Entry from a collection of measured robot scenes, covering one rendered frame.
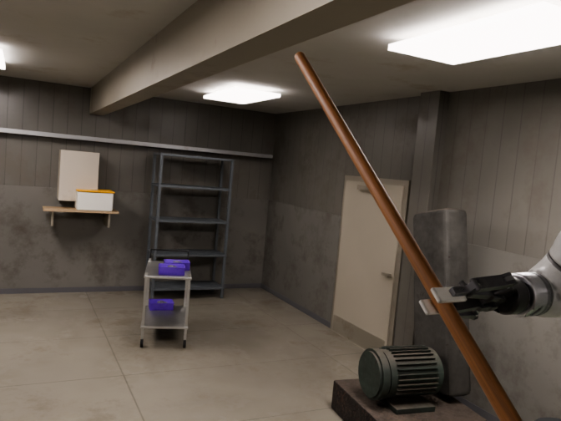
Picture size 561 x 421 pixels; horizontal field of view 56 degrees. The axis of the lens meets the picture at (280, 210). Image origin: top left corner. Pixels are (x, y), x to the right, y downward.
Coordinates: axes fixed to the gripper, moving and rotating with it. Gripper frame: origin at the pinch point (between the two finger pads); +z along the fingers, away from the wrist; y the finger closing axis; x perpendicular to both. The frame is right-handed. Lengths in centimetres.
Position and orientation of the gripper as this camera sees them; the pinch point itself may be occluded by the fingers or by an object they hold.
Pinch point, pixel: (442, 300)
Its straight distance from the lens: 102.2
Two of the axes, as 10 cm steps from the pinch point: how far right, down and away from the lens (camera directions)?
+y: -3.8, 6.8, 6.3
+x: -3.1, -7.4, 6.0
